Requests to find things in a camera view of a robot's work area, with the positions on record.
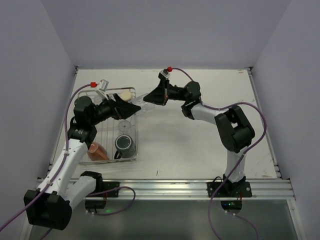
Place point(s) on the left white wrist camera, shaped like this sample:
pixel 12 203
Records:
pixel 101 88

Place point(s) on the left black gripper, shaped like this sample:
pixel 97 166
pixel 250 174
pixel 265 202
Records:
pixel 116 106

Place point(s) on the faceted clear glass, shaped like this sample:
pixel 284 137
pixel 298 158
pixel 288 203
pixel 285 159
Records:
pixel 125 127

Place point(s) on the small clear glass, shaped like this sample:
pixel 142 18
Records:
pixel 146 107

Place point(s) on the dark green mug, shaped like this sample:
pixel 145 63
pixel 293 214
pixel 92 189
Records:
pixel 125 147

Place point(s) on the orange plastic cup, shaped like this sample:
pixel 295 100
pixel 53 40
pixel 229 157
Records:
pixel 97 152

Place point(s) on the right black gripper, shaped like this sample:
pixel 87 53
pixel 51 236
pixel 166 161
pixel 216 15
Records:
pixel 165 90

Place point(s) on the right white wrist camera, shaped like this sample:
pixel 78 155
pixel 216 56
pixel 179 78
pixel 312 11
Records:
pixel 165 73

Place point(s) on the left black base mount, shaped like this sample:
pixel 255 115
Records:
pixel 94 205

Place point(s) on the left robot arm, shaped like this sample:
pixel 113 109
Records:
pixel 51 205

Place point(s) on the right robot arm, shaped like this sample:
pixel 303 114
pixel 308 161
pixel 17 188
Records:
pixel 234 129

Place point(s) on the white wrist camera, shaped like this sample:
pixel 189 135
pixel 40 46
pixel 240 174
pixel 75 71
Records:
pixel 101 88
pixel 165 73

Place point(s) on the aluminium rail frame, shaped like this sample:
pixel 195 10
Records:
pixel 182 210

